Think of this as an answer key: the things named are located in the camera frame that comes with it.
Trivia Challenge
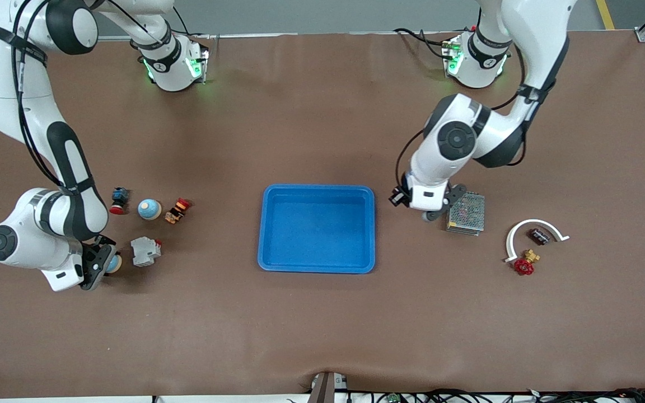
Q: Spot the blue plastic tray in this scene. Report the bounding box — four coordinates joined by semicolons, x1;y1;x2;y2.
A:
258;184;376;274

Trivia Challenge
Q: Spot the white circuit breaker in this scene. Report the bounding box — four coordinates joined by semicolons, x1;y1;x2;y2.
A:
130;236;162;268

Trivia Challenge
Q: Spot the metal mesh power supply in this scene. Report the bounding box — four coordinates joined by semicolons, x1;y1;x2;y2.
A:
446;190;486;237

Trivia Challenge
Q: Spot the blue black red-capped push button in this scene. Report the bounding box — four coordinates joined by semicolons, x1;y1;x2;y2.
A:
109;187;130;215

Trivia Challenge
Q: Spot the orange emergency stop button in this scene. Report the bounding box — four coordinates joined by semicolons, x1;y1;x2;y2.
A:
165;197;193;225

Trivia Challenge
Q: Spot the white curved pipe clamp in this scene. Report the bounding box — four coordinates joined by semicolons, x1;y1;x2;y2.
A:
503;219;571;264

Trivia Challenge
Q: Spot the brass valve red handwheel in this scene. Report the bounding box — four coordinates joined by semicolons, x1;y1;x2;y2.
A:
513;249;541;277

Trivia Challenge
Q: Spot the black base cable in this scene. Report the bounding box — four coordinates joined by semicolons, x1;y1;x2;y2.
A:
393;27;452;59

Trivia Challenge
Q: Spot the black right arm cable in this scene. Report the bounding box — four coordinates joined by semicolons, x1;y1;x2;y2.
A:
12;0;68;188

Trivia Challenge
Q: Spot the black cable bundle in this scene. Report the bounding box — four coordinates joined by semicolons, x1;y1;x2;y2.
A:
350;388;645;403

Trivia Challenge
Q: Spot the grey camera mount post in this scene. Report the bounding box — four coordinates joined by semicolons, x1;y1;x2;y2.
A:
307;371;349;403

